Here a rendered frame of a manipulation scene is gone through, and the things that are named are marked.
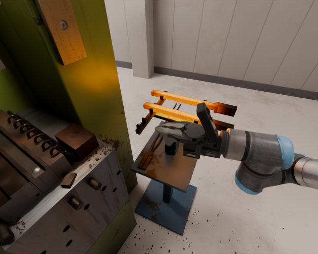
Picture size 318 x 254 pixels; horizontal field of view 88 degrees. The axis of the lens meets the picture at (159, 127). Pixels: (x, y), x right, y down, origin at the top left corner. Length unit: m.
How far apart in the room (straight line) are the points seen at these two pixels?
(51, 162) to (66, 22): 0.42
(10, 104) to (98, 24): 0.55
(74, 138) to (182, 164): 0.53
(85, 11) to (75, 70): 0.19
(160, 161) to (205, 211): 0.77
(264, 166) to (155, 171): 0.50
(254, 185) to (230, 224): 0.98
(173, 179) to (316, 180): 0.51
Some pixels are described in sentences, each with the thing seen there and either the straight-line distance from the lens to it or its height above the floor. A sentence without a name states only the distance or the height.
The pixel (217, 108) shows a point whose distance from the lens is 0.81.
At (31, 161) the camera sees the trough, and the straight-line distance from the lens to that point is 0.64.
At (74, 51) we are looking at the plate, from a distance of 0.65.
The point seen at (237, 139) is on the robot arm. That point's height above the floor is 1.08.
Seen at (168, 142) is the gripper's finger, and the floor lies 1.01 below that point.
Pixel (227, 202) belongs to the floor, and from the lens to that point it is 1.62.
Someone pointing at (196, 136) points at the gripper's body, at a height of 1.07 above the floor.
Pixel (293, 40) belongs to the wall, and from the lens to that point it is 2.94.
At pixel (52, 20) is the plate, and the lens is 0.62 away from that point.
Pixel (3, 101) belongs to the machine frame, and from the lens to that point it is 1.00.
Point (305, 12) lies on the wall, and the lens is 2.88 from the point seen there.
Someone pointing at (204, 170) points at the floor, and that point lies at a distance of 1.71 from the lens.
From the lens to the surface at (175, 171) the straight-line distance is 0.86.
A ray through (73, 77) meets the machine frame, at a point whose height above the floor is 1.13.
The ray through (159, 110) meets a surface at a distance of 0.76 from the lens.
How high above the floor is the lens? 1.41
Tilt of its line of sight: 44 degrees down
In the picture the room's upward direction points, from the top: straight up
